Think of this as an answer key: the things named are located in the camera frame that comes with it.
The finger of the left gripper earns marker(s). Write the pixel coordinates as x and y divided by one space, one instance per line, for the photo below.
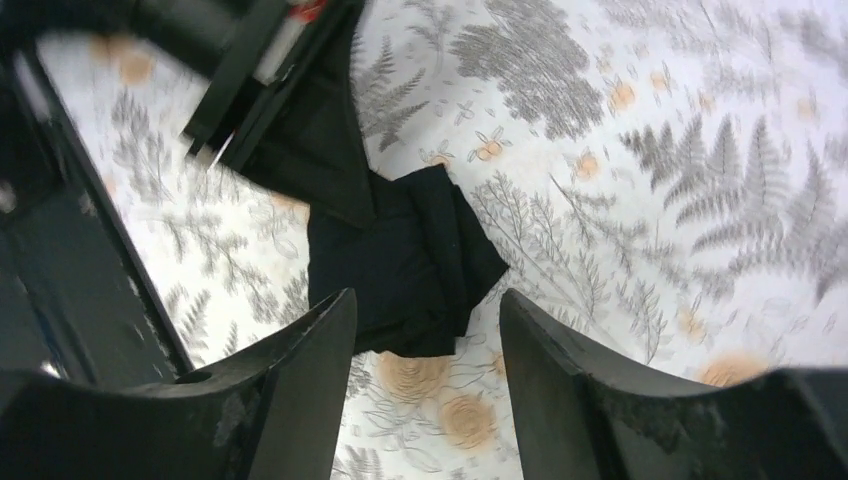
225 99
301 138

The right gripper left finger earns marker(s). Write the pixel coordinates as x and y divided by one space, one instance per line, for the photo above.
269 411

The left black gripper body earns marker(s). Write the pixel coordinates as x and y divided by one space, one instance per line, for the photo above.
23 22

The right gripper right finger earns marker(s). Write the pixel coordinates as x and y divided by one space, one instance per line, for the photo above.
583 411

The black underwear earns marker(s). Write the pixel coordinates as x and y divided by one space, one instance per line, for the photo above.
417 272

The floral patterned table mat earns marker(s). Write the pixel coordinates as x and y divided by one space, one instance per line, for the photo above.
667 177

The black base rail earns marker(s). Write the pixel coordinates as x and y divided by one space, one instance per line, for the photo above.
76 300

